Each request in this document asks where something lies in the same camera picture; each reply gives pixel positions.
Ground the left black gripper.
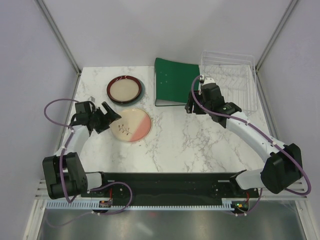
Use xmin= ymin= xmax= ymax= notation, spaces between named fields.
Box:
xmin=88 ymin=102 xmax=121 ymax=134

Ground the pink and cream plate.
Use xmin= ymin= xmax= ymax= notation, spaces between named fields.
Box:
xmin=110 ymin=108 xmax=152 ymax=143

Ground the dark rimmed beige plate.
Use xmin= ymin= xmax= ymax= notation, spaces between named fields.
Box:
xmin=106 ymin=74 xmax=144 ymax=103

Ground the grey-blue plate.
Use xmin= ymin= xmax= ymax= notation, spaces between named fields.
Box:
xmin=119 ymin=80 xmax=146 ymax=106

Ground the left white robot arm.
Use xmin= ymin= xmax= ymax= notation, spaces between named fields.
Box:
xmin=42 ymin=98 xmax=122 ymax=203

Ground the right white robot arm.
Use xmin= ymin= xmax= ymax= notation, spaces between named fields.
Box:
xmin=185 ymin=83 xmax=304 ymax=197

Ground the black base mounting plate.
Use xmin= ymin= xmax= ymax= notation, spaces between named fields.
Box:
xmin=92 ymin=172 xmax=259 ymax=205

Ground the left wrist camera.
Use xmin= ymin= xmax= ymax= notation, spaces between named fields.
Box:
xmin=89 ymin=96 xmax=96 ymax=103

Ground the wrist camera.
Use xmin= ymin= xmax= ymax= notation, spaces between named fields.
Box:
xmin=89 ymin=96 xmax=96 ymax=103
xmin=199 ymin=74 xmax=216 ymax=86

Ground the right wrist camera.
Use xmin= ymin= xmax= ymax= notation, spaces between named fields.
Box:
xmin=199 ymin=74 xmax=216 ymax=86

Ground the green ring binder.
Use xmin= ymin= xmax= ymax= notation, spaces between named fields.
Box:
xmin=154 ymin=57 xmax=200 ymax=107

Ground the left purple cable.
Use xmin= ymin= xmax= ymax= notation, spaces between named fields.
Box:
xmin=43 ymin=98 xmax=134 ymax=228

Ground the purple cable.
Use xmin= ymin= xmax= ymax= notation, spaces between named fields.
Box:
xmin=43 ymin=98 xmax=134 ymax=228
xmin=191 ymin=74 xmax=313 ymax=216

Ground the white wire dish rack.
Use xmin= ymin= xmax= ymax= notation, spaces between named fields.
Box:
xmin=199 ymin=50 xmax=259 ymax=116

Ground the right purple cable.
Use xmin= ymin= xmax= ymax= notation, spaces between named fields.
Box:
xmin=191 ymin=74 xmax=313 ymax=216

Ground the white slotted cable duct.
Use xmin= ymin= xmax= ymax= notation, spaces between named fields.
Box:
xmin=45 ymin=199 xmax=248 ymax=211

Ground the left aluminium corner post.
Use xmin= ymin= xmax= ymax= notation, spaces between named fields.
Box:
xmin=35 ymin=0 xmax=82 ymax=76

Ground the aluminium corner post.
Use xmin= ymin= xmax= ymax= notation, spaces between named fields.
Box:
xmin=255 ymin=0 xmax=300 ymax=74
xmin=35 ymin=0 xmax=82 ymax=76

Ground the aluminium frame rail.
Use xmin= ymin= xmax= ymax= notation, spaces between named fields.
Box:
xmin=35 ymin=180 xmax=307 ymax=201

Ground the right aluminium corner post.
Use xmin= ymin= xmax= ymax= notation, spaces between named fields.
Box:
xmin=255 ymin=0 xmax=300 ymax=74

